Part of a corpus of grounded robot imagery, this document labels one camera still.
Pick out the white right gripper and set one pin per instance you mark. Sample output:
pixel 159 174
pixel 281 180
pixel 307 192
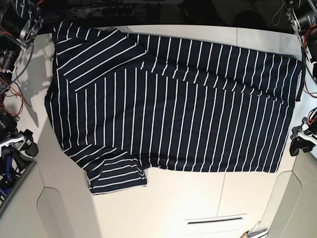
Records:
pixel 22 141

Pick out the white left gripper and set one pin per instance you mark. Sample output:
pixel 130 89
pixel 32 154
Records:
pixel 303 137

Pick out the navy white striped T-shirt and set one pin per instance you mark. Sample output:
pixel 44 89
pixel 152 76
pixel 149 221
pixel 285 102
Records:
pixel 120 103

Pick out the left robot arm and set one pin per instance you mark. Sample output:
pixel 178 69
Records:
pixel 302 15

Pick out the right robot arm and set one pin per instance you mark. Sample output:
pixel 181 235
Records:
pixel 20 22

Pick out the grey tool at bottom edge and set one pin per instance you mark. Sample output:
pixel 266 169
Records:
pixel 253 233

